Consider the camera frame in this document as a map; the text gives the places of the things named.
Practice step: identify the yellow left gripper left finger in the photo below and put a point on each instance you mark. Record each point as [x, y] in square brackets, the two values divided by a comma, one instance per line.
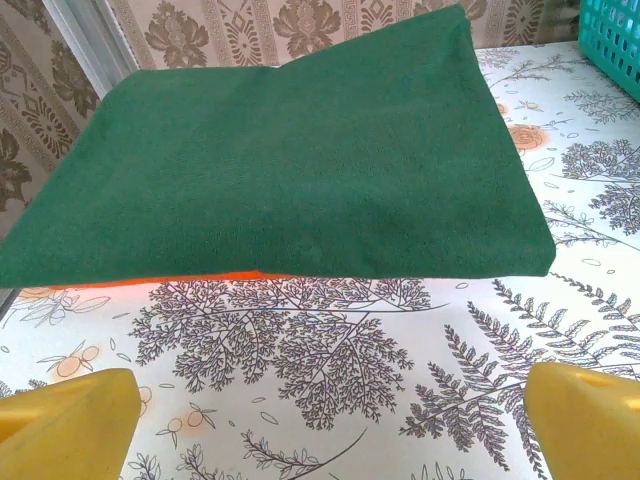
[65, 425]

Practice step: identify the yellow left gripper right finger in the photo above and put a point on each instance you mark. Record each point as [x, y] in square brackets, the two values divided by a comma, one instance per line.
[585, 425]

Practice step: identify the folded orange t-shirt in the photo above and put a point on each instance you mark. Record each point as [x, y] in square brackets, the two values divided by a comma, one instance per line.
[165, 281]

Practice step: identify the floral tablecloth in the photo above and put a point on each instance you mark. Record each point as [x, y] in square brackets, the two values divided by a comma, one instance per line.
[320, 360]

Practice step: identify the folded dark green t-shirt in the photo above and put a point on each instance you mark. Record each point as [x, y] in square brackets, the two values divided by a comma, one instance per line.
[300, 175]

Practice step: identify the teal plastic basket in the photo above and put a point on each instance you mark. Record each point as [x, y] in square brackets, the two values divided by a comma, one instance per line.
[612, 40]

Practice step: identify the aluminium frame post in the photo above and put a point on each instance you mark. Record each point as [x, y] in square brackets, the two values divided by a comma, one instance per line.
[90, 40]

